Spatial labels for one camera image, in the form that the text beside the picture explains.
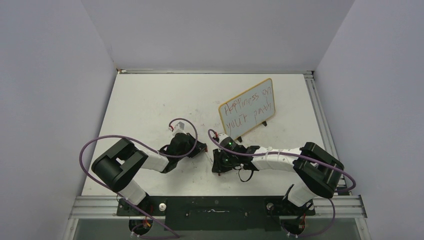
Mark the silver marker pen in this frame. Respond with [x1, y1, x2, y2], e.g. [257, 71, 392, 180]
[205, 150, 214, 166]

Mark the yellow-framed whiteboard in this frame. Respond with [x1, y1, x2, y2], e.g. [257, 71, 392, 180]
[218, 78, 276, 139]

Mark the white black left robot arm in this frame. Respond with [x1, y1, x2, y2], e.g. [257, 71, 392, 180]
[91, 133, 207, 216]

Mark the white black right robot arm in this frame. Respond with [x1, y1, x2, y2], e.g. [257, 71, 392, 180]
[210, 137, 345, 216]

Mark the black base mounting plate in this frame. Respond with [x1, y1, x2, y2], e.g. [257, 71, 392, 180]
[115, 195, 316, 233]

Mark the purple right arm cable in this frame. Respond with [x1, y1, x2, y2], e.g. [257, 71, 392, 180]
[207, 129, 357, 239]

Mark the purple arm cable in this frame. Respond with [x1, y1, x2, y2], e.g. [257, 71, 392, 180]
[207, 129, 357, 239]
[78, 117, 199, 239]

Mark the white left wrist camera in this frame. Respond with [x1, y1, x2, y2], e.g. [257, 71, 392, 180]
[171, 121, 186, 137]

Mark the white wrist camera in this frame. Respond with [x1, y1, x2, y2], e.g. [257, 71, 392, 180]
[171, 121, 186, 137]
[214, 133, 233, 149]

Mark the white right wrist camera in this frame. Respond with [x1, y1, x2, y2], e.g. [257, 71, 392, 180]
[214, 133, 233, 149]

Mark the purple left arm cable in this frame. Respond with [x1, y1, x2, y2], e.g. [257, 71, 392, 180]
[78, 117, 199, 239]

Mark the aluminium back rail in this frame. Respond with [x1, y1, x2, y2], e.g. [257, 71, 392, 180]
[117, 69, 313, 75]

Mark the aluminium rail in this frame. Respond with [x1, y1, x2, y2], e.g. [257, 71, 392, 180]
[117, 69, 313, 75]
[304, 73, 347, 187]

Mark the aluminium right side rail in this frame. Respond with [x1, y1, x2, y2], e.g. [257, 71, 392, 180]
[304, 73, 347, 187]

